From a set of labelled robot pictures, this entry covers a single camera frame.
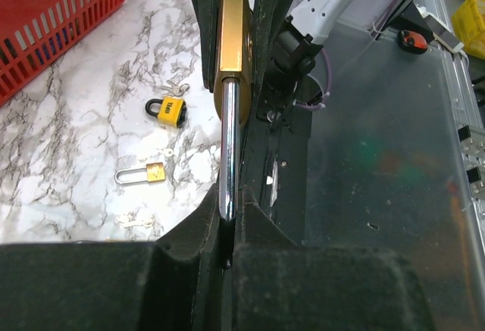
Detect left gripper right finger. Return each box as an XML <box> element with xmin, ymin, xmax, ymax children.
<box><xmin>232</xmin><ymin>186</ymin><xmax>436</xmax><ymax>330</ymax></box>

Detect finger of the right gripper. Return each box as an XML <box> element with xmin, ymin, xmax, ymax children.
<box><xmin>191</xmin><ymin>0</ymin><xmax>220</xmax><ymax>91</ymax></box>
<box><xmin>253</xmin><ymin>0</ymin><xmax>300</xmax><ymax>119</ymax></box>

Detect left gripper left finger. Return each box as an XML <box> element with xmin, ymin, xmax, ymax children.
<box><xmin>1</xmin><ymin>187</ymin><xmax>222</xmax><ymax>330</ymax></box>

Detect brass padlock with key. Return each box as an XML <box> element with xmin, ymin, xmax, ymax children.
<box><xmin>214</xmin><ymin>0</ymin><xmax>252</xmax><ymax>222</ymax></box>

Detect silver keys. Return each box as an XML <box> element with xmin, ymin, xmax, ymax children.
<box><xmin>161</xmin><ymin>80</ymin><xmax>190</xmax><ymax>97</ymax></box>

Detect small brass long-shackle padlock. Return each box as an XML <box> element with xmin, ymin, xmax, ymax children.
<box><xmin>114</xmin><ymin>162</ymin><xmax>166</xmax><ymax>186</ymax></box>

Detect small silver key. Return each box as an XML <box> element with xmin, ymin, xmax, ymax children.
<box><xmin>157</xmin><ymin>148</ymin><xmax>174</xmax><ymax>158</ymax></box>

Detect yellow padlock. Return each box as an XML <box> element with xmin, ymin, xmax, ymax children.
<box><xmin>145</xmin><ymin>97</ymin><xmax>187</xmax><ymax>129</ymax></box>

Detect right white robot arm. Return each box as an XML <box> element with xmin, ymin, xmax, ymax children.
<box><xmin>191</xmin><ymin>0</ymin><xmax>403</xmax><ymax>122</ymax></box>

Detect orange black tool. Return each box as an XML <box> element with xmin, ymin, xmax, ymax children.
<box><xmin>397</xmin><ymin>30</ymin><xmax>427</xmax><ymax>55</ymax></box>

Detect red plastic basket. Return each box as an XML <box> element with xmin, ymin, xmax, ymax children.
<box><xmin>1</xmin><ymin>0</ymin><xmax>125</xmax><ymax>104</ymax></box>

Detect yellow crate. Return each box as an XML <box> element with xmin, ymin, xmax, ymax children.
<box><xmin>452</xmin><ymin>0</ymin><xmax>484</xmax><ymax>60</ymax></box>

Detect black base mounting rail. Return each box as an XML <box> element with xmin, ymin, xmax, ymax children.
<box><xmin>241</xmin><ymin>75</ymin><xmax>322</xmax><ymax>245</ymax></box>

